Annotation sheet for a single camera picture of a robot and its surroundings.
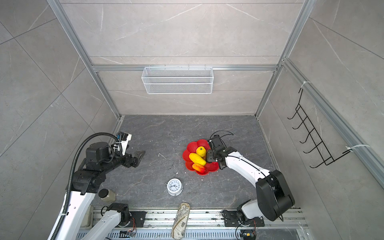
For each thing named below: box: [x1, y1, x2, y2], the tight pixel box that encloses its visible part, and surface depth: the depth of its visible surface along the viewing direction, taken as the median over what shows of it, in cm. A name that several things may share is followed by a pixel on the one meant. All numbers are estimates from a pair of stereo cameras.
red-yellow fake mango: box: [192, 163, 206, 173], surface depth 89 cm
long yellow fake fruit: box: [189, 153, 207, 166], surface depth 94 cm
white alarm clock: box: [165, 178, 184, 197], surface depth 82 cm
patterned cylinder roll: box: [172, 202, 191, 240], surface depth 72 cm
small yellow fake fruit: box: [196, 146, 207, 158], surface depth 95 cm
